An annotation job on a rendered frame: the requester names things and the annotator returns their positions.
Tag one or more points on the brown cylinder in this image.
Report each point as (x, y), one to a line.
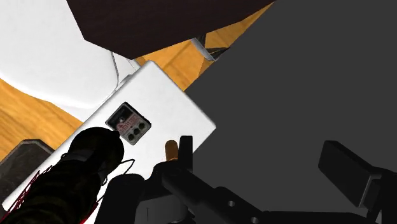
(171, 150)

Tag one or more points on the small grey button device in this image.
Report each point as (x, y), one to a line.
(128, 124)

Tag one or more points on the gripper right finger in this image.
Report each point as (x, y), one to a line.
(347, 170)

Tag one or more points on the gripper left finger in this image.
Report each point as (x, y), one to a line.
(198, 192)

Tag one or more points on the white toilet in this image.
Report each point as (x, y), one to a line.
(167, 102)

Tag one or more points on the dark grey bin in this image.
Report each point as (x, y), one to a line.
(21, 161)

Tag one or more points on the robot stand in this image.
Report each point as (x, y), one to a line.
(155, 24)

